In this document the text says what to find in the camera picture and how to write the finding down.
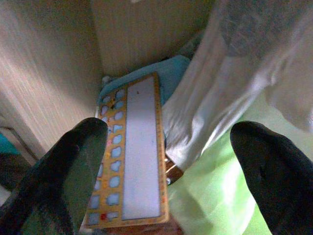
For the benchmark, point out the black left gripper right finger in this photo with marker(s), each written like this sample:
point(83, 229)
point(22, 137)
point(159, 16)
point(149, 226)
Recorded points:
point(281, 186)

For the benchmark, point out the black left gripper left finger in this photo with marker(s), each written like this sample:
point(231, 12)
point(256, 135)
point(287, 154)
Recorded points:
point(53, 186)

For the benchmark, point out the yellow blue puzzle box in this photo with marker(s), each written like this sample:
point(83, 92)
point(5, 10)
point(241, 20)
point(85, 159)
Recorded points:
point(141, 147)

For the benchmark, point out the light green cloth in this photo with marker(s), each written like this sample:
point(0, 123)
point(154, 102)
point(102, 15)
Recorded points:
point(215, 191)

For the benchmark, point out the brown wooden object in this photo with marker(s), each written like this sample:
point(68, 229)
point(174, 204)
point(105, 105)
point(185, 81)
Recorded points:
point(174, 173)

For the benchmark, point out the white cloth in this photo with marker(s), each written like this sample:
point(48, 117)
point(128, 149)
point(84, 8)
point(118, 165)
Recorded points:
point(232, 73)

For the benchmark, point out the light wood wardrobe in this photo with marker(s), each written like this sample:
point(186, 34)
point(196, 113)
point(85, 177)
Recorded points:
point(49, 61)

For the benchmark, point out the teal cloth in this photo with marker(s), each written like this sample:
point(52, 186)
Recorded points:
point(171, 71)

